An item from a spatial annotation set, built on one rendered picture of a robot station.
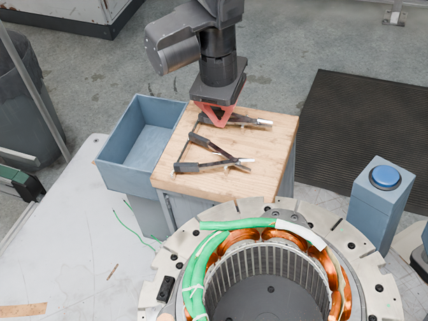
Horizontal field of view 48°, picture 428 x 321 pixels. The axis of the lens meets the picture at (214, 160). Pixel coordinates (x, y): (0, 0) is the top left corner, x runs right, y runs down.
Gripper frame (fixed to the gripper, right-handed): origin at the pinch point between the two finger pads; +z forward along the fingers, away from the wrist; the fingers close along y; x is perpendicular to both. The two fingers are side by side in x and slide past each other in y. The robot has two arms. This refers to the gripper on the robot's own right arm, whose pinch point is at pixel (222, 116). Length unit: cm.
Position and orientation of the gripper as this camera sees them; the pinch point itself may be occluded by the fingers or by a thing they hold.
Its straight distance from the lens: 80.6
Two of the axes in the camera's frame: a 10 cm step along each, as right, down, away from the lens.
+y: -3.1, 7.5, -5.9
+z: 0.7, 6.4, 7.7
